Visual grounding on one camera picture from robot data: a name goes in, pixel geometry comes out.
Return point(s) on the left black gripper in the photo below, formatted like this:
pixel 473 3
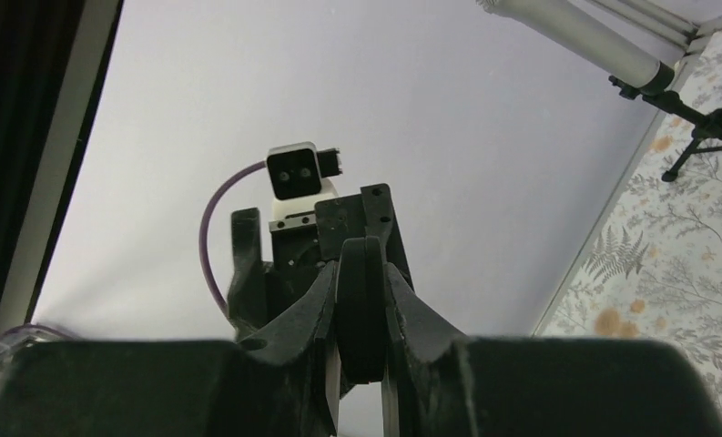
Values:
pixel 261 290

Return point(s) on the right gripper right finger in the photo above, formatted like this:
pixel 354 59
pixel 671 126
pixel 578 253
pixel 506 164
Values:
pixel 557 387

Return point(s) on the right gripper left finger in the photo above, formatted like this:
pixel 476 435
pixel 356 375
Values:
pixel 164 388

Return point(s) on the floral patterned mat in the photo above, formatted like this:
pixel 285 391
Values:
pixel 654 270

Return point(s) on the silver microphone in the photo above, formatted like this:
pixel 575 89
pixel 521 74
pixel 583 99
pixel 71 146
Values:
pixel 630 67

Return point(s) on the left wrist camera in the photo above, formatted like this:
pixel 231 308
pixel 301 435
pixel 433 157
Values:
pixel 300 177

